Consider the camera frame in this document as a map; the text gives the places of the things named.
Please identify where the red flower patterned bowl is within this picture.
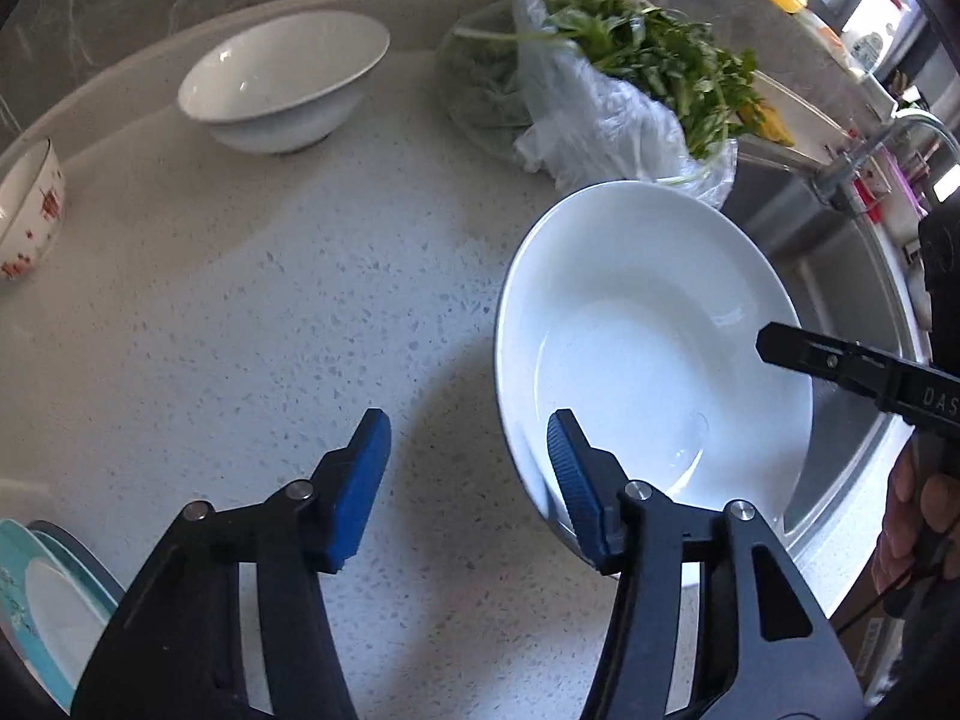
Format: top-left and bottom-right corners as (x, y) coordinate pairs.
(0, 137), (67, 281)

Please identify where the plastic bag of greens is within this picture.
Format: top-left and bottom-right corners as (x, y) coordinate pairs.
(436, 0), (765, 208)

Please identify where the large white bowl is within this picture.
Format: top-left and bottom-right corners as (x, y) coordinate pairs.
(493, 181), (814, 548)

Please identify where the chrome faucet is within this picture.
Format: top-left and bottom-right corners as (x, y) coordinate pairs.
(809, 107), (958, 216)

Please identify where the yellow sponge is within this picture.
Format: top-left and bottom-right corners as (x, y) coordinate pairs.
(737, 99), (794, 148)

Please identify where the stainless steel sink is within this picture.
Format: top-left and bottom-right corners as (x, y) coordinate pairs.
(722, 137), (929, 611)

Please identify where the teal rimmed plate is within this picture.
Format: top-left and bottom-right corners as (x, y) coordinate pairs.
(2, 518), (119, 710)

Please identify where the person's right hand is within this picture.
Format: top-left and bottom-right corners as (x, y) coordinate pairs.
(871, 442), (960, 593)

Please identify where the grey rimmed white plate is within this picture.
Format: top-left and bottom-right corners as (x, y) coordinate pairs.
(28, 520), (125, 610)

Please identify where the small white bowl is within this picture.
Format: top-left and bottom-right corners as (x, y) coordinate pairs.
(178, 10), (391, 154)

